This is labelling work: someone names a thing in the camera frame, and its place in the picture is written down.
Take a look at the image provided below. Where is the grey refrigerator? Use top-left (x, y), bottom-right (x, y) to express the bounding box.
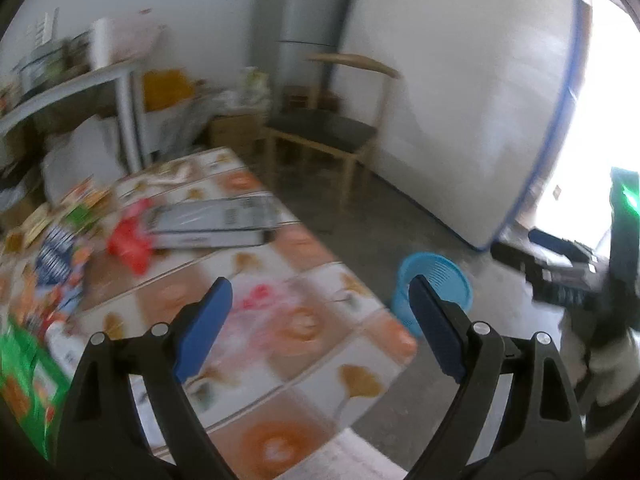
top-left (256, 0), bottom-right (360, 113)

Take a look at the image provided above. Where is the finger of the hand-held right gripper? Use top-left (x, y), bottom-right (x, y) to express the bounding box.
top-left (490, 242), bottom-right (606, 311)
top-left (528, 228), bottom-right (598, 264)

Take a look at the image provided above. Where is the red packet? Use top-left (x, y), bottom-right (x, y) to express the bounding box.
top-left (106, 199), bottom-right (157, 277)

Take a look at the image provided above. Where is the white paper towel roll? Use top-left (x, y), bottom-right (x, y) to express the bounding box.
top-left (92, 17), bottom-right (114, 74)

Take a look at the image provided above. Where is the grey flat carton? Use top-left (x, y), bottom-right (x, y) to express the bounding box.
top-left (141, 194), bottom-right (282, 251)

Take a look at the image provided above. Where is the ginkgo leaf patterned tablecloth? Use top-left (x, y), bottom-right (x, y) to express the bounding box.
top-left (0, 147), bottom-right (419, 480)

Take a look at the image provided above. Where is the white side table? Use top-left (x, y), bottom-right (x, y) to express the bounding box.
top-left (0, 57), bottom-right (147, 177)

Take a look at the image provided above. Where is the wooden chair black seat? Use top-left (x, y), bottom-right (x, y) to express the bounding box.
top-left (262, 52), bottom-right (402, 212)

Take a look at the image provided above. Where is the white crumpled sheet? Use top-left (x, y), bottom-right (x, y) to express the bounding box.
top-left (41, 114), bottom-right (132, 202)

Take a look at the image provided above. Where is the pink plastic bag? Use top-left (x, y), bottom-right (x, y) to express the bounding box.
top-left (110, 10), bottom-right (167, 64)

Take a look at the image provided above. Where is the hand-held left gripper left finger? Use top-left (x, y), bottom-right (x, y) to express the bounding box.
top-left (57, 276), bottom-right (236, 480)

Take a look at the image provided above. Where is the steel cooker pot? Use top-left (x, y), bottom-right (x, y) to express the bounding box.
top-left (16, 44), bottom-right (69, 97)

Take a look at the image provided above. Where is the white mattress blue edge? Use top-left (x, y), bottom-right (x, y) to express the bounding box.
top-left (340, 0), bottom-right (590, 252)

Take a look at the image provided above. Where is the yellow plastic bag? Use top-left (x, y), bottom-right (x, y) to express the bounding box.
top-left (144, 69), bottom-right (197, 114)

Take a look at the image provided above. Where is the green white paper bag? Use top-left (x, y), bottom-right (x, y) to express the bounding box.
top-left (240, 66), bottom-right (272, 109)

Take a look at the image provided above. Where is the blue plastic wastebasket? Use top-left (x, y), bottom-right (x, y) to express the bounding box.
top-left (390, 252), bottom-right (474, 339)

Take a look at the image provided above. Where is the blue white snack packet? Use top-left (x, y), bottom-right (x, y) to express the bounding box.
top-left (34, 224), bottom-right (94, 312)

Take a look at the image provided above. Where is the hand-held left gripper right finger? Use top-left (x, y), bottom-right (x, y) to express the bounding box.
top-left (407, 274), bottom-right (586, 480)

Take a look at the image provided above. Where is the brown cardboard box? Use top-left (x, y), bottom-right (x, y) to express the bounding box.
top-left (209, 115), bottom-right (267, 159)

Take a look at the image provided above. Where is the white plastic bag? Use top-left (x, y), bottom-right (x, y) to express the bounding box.
top-left (200, 87), bottom-right (242, 112)

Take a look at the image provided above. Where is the green snack bag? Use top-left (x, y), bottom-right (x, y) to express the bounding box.
top-left (0, 319), bottom-right (72, 462)

